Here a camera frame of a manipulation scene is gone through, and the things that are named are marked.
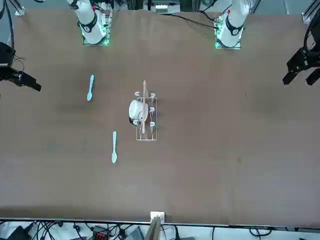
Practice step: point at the clear acrylic cup rack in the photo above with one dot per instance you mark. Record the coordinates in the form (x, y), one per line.
(150, 136)

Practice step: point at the white circuit breaker unit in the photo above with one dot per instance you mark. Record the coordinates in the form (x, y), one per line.
(161, 8)

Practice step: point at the aluminium corner bracket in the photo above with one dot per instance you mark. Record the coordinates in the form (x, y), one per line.
(20, 11)

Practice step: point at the wooden rod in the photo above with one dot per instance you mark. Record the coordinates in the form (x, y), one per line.
(144, 97)

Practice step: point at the white cup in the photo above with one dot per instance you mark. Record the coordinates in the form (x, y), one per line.
(135, 110)

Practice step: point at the wooden plank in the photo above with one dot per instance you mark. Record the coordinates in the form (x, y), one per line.
(153, 232)

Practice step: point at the black power adapter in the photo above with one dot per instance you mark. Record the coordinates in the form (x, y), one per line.
(17, 233)

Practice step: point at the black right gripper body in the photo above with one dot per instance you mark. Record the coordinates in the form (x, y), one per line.
(7, 53)

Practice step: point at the black red power device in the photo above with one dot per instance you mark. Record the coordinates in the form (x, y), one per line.
(100, 233)

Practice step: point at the grey power adapter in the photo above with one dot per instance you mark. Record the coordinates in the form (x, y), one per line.
(136, 234)

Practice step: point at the blue plastic spoon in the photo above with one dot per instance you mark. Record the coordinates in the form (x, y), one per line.
(89, 96)

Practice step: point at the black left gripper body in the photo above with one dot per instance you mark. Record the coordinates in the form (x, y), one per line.
(303, 60)

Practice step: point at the green plastic spoon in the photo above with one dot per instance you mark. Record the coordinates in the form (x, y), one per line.
(114, 157)

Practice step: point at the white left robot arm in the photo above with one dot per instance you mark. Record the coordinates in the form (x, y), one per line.
(231, 32)

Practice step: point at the small white box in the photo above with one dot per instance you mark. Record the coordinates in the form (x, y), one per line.
(160, 215)

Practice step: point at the aluminium frame profile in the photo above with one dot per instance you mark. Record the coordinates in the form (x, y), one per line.
(309, 13)

